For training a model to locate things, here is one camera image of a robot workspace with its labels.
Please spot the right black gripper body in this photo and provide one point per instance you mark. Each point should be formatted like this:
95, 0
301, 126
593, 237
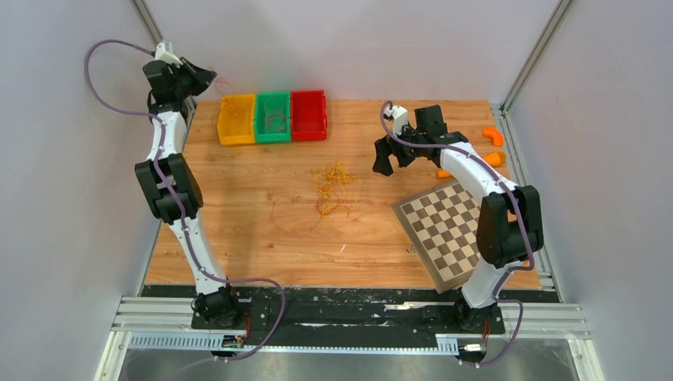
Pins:
399, 145

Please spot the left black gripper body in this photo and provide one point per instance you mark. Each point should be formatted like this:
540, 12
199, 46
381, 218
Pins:
179, 77

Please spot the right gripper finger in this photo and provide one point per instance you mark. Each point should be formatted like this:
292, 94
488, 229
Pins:
406, 157
383, 151

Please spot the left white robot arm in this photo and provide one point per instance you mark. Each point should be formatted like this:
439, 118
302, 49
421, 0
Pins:
171, 190

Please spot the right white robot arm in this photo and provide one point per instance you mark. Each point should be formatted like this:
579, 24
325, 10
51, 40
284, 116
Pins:
509, 229

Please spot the yellow plastic bin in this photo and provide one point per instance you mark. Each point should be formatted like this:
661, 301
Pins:
235, 122

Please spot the wooden chessboard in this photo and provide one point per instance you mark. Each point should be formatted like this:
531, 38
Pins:
441, 224

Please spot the orange curved plastic piece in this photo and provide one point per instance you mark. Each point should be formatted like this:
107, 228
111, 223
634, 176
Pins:
494, 136

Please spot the green plastic bin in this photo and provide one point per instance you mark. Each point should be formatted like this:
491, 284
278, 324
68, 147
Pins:
272, 118

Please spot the red plastic bin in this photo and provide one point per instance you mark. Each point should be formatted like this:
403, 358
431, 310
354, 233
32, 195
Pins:
308, 117

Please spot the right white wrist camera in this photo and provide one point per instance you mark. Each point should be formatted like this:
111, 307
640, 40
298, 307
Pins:
398, 115

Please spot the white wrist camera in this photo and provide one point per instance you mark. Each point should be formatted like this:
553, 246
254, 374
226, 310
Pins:
398, 115
164, 52

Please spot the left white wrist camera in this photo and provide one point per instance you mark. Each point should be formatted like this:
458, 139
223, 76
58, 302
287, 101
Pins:
164, 52

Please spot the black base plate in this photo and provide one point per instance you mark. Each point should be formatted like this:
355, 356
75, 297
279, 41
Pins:
355, 317

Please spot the aluminium frame rail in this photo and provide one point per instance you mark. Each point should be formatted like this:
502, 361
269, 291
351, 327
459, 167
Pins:
165, 323

